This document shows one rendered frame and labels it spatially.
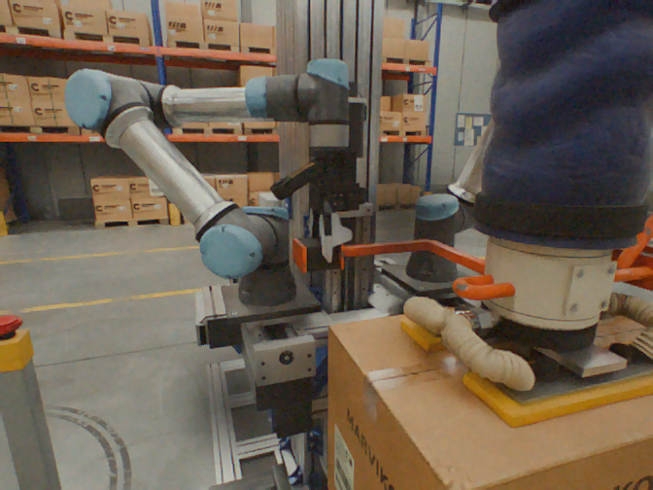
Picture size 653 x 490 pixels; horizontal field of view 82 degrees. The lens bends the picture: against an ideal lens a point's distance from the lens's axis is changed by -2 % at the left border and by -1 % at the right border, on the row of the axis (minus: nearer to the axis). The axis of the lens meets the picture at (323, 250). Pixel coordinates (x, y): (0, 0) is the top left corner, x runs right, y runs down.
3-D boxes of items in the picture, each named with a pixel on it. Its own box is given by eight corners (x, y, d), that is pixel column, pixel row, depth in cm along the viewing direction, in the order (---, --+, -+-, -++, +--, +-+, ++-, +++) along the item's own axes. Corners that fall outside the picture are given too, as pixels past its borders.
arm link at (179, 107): (146, 132, 102) (322, 131, 90) (115, 131, 91) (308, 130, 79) (141, 86, 99) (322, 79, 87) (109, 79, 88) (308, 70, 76)
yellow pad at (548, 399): (512, 430, 47) (517, 395, 45) (461, 384, 56) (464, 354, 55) (702, 384, 56) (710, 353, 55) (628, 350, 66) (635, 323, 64)
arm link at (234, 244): (289, 241, 87) (128, 66, 86) (262, 259, 73) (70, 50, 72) (257, 272, 91) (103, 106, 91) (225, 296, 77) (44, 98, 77)
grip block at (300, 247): (302, 273, 72) (302, 248, 71) (292, 261, 80) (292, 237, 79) (344, 269, 75) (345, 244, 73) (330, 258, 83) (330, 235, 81)
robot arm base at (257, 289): (234, 287, 104) (232, 252, 101) (289, 281, 108) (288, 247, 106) (242, 309, 90) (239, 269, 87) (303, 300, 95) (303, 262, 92)
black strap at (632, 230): (555, 244, 45) (561, 211, 44) (442, 213, 67) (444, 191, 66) (685, 232, 52) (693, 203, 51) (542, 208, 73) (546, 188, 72)
